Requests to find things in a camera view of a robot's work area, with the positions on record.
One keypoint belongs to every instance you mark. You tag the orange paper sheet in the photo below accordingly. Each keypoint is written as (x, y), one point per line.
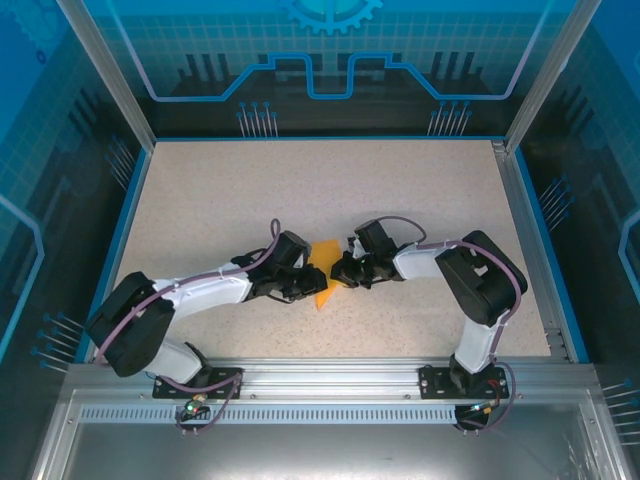
(325, 252)

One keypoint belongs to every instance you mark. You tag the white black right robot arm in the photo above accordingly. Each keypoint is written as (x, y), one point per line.
(415, 260)

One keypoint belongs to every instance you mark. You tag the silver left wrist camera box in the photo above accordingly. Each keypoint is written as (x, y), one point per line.
(302, 260)

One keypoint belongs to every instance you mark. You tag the aluminium frame post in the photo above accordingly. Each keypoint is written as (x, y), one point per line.
(544, 75)
(116, 75)

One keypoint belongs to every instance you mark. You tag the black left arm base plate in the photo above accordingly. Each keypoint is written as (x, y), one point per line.
(225, 387)

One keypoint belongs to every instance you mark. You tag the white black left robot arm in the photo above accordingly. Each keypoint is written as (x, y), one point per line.
(210, 295)

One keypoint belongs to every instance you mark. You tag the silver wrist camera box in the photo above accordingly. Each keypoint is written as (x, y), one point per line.
(354, 248)
(302, 260)

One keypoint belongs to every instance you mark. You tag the grey metal tray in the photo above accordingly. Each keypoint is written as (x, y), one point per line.
(320, 455)

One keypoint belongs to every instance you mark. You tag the aluminium mounting beam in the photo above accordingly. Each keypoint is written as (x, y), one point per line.
(330, 380)

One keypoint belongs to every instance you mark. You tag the connector with green light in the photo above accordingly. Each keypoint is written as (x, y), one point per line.
(195, 405)
(485, 407)

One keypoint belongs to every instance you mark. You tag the blue table edge strip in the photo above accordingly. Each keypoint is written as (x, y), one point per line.
(119, 250)
(541, 225)

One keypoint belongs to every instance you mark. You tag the aluminium side rail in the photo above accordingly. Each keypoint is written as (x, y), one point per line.
(528, 240)

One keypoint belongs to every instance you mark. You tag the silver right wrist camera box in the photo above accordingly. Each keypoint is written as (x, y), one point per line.
(354, 248)

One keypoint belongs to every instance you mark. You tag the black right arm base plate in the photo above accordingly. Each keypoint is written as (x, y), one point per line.
(435, 385)

